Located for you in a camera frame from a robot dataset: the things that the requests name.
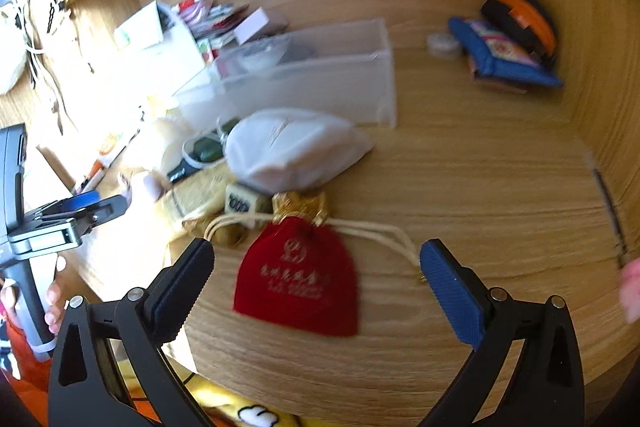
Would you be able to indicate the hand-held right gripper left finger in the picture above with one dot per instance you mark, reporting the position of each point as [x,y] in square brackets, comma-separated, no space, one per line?
[182,289]

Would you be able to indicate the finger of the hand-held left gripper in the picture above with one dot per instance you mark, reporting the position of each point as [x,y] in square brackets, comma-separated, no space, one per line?
[82,202]
[110,209]

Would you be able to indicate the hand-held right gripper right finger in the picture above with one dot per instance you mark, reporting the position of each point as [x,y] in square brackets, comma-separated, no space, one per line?
[450,292]

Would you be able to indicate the cream cylindrical container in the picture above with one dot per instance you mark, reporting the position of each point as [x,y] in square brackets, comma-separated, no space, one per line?
[167,139]

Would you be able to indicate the cream mahjong tile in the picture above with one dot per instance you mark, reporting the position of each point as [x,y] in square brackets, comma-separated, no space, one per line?
[237,201]

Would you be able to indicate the green glass bottle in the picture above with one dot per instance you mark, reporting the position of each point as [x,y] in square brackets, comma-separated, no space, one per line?
[202,149]

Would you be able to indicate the white cloth pouch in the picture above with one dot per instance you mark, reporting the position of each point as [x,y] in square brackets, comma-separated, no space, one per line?
[290,152]

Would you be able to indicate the translucent plastic storage box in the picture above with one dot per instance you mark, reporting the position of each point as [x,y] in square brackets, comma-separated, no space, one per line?
[310,87]

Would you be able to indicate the wooden desktop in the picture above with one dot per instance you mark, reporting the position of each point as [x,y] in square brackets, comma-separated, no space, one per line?
[475,187]

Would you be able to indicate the person's left hand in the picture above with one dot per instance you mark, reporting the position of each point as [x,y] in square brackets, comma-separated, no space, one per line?
[54,294]

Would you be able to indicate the beige cloth pouch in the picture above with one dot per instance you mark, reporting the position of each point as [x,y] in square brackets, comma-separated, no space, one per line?
[200,207]

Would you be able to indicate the yellow printed cloth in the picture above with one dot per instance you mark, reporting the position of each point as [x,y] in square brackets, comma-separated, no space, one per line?
[240,409]

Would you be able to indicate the orange trousers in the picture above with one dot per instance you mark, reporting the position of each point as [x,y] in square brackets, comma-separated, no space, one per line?
[20,357]

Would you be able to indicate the white folded carton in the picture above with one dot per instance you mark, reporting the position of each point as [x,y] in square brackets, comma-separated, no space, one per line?
[145,29]

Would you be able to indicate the pink wallet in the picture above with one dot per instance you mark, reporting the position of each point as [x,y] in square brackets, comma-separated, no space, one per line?
[492,86]

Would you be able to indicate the stack of books and packets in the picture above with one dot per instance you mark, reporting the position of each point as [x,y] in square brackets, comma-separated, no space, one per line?
[210,19]

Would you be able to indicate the bowl of trinkets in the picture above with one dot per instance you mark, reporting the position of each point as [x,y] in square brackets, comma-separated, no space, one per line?
[260,54]

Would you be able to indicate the white box with grey lid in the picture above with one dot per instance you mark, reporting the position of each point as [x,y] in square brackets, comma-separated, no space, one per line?
[260,24]

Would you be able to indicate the blue patchwork pencil case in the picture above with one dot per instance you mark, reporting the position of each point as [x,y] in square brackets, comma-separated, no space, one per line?
[492,57]

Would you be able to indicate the round white container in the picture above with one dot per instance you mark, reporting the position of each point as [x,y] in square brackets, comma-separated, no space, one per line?
[442,45]

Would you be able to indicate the black and orange zip case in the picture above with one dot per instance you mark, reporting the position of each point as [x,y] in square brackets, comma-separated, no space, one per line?
[522,14]

